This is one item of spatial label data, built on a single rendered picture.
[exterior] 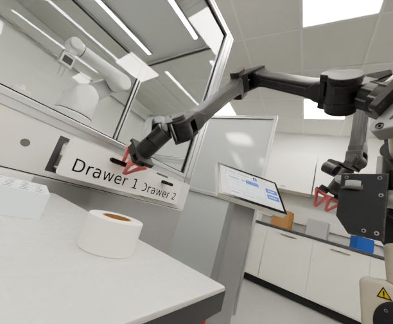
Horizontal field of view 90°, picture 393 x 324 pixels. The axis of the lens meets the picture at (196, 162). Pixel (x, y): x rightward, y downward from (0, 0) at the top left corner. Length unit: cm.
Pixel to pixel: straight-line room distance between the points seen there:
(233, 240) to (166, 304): 128
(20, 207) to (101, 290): 21
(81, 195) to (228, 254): 102
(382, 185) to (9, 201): 73
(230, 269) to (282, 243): 198
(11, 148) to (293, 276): 330
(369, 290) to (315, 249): 275
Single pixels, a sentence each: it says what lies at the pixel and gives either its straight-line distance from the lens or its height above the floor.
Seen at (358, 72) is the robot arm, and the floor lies 127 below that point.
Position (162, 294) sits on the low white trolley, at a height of 76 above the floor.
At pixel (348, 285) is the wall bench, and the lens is 346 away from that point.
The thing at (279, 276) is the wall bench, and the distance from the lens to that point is 346.
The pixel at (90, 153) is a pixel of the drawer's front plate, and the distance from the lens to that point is 67.
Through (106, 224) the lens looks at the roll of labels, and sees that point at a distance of 26.
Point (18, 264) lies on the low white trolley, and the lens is 23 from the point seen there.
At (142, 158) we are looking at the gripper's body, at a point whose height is 93.
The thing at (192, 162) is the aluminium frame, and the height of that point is 107.
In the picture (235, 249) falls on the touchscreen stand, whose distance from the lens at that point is 149.
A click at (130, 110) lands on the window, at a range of 88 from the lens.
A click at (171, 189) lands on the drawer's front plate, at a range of 102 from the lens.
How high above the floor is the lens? 84
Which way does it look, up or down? 12 degrees up
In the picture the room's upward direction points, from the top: 17 degrees clockwise
